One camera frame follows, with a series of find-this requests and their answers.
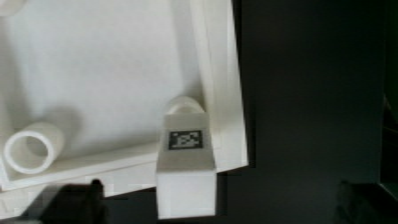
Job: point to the white square tabletop with sockets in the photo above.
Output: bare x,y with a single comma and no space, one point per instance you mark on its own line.
100,58

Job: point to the white leg with tag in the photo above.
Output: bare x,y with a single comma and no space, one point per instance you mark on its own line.
185,164

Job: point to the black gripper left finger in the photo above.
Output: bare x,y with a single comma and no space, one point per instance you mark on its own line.
68,205

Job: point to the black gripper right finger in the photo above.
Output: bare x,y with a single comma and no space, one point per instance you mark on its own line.
367,205

